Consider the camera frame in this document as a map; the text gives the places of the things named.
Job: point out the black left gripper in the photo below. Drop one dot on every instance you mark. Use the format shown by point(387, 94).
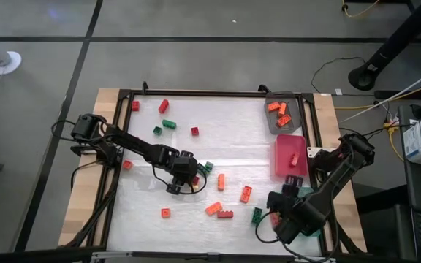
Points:
point(183, 166)

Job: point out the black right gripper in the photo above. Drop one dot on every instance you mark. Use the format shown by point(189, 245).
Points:
point(289, 193)

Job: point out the large green toy block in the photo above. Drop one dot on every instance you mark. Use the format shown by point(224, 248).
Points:
point(202, 170)

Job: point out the small green toy block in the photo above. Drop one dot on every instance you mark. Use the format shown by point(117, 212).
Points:
point(157, 130)
point(209, 165)

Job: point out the small red toy block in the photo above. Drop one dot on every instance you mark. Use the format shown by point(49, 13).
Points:
point(135, 105)
point(194, 131)

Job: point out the long green toy block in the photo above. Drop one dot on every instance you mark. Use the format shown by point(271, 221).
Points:
point(169, 124)

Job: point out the small orange toy block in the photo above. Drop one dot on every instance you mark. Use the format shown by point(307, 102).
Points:
point(165, 212)
point(127, 164)

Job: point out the long red toy block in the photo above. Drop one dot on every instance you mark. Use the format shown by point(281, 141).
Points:
point(163, 106)
point(225, 214)

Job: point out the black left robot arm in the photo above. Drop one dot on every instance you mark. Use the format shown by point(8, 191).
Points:
point(137, 146)

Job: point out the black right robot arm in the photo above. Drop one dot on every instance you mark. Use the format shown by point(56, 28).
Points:
point(327, 190)

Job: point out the teal plastic tray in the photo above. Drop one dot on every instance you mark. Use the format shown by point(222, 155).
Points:
point(308, 191)

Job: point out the dark green toy block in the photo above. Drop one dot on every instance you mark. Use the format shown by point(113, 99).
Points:
point(257, 215)

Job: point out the pink plastic tray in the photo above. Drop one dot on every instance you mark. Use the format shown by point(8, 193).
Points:
point(283, 146)

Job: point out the white mounting plate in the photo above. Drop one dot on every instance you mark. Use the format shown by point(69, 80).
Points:
point(313, 151)

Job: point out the white glossy table mat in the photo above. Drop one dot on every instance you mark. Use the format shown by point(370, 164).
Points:
point(232, 146)

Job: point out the grey plastic tray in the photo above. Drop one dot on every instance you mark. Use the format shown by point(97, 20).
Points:
point(296, 106)

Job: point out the white power adapter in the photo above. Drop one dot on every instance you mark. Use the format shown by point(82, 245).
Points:
point(338, 92)

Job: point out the black side desk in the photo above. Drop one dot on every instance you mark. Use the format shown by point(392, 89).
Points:
point(415, 190)

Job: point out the black power strip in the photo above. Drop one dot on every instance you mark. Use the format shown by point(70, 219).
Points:
point(386, 94)

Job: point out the black floor stand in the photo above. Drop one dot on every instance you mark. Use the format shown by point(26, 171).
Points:
point(364, 75)

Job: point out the black table frame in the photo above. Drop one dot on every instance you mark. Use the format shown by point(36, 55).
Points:
point(214, 92)

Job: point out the black frame clamp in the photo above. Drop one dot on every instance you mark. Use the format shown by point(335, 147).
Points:
point(145, 87)
point(263, 88)

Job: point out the silver camera mount bar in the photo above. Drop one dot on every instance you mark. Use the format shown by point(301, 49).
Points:
point(210, 256)

